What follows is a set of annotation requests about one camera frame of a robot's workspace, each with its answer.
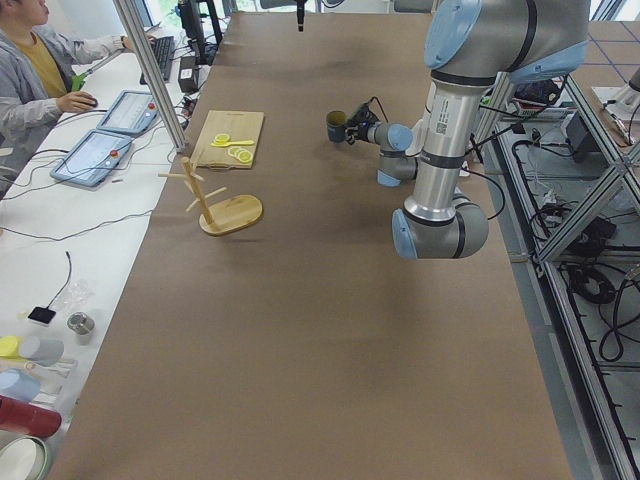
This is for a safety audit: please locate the black power adapter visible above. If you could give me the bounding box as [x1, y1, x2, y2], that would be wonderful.
[178, 56, 200, 94]

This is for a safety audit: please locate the light blue cup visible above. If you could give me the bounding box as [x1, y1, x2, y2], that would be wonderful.
[0, 369, 40, 403]

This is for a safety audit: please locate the wooden cup rack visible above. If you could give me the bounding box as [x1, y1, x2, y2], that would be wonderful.
[158, 156, 264, 237]

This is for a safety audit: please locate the red bottle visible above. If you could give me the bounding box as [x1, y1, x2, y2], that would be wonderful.
[0, 396, 62, 439]

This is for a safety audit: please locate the teach pendant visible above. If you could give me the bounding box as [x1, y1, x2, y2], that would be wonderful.
[50, 129, 133, 188]
[97, 90, 158, 136]

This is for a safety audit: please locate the small black pad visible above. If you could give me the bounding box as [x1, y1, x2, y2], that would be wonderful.
[27, 306, 56, 325]

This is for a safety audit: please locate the white bowl green rim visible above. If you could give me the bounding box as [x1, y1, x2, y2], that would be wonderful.
[1, 436, 51, 480]

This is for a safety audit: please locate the far teach pendant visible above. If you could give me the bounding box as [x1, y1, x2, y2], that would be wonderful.
[97, 90, 158, 136]

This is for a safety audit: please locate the black monitor stand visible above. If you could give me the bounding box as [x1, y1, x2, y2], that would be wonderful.
[177, 0, 223, 66]

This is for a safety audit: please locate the yellow cup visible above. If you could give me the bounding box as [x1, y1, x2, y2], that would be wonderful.
[0, 336, 22, 358]

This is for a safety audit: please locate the lemon slice stack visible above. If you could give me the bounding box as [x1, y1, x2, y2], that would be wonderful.
[226, 146, 254, 165]

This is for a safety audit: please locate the black keyboard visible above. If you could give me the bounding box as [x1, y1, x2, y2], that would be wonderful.
[151, 36, 175, 82]

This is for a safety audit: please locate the bamboo cutting board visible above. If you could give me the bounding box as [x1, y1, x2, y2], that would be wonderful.
[191, 110, 265, 169]

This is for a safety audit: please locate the near teach pendant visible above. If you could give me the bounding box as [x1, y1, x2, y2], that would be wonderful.
[50, 129, 133, 188]

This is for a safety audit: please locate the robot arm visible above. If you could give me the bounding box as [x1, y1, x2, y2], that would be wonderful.
[339, 1, 590, 259]

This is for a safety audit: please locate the grey cup lying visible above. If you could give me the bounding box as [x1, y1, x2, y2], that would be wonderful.
[18, 336, 64, 367]

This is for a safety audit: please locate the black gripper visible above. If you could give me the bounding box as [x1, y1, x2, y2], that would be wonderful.
[295, 0, 380, 145]

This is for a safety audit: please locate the seated person grey jacket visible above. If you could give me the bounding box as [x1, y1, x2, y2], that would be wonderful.
[1, 1, 133, 194]

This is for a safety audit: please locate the yellow toy knife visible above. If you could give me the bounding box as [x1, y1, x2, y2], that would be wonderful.
[210, 140, 255, 148]

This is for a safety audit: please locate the aluminium frame post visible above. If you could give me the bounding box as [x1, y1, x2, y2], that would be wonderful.
[113, 0, 187, 153]

